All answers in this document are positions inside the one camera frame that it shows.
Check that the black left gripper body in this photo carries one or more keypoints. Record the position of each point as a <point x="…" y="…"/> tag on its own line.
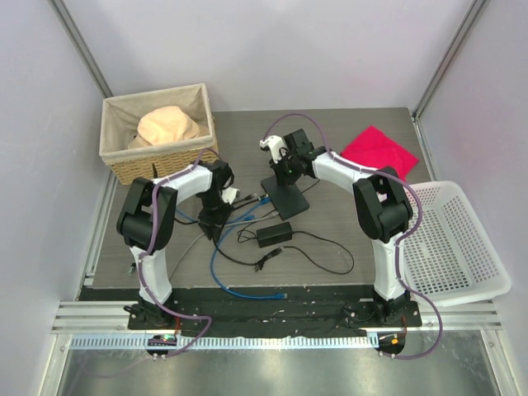
<point x="214" y="209"/>

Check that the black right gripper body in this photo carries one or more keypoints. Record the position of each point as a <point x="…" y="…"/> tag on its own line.
<point x="287" y="170"/>

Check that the black network switch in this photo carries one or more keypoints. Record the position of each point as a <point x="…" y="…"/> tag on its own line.
<point x="288" y="201"/>

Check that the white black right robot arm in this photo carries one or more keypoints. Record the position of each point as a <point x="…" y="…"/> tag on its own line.
<point x="382" y="207"/>

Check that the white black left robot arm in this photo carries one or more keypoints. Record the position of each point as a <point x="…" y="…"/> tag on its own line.
<point x="147" y="219"/>

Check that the black power adapter brick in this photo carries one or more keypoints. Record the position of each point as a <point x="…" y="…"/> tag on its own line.
<point x="271" y="235"/>

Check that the red folded cloth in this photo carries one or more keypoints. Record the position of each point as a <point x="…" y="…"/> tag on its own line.
<point x="373" y="148"/>

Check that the wicker basket with liner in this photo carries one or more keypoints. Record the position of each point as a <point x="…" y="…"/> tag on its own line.
<point x="119" y="120"/>

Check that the peach cloth hat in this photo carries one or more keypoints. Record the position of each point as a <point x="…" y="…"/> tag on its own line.
<point x="166" y="125"/>

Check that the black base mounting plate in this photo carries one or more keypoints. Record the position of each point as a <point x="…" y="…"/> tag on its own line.
<point x="271" y="312"/>

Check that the white perforated plastic basket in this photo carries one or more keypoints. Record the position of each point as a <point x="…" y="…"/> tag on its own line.
<point x="450" y="258"/>

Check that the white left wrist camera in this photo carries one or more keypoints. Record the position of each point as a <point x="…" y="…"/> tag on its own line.
<point x="229" y="195"/>

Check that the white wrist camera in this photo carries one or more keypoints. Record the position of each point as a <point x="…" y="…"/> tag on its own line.
<point x="229" y="195"/>
<point x="276" y="146"/>

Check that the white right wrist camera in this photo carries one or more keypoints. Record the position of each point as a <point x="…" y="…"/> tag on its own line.
<point x="276" y="146"/>

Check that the white slotted cable duct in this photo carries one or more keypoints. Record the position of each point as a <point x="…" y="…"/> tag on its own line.
<point x="138" y="341"/>

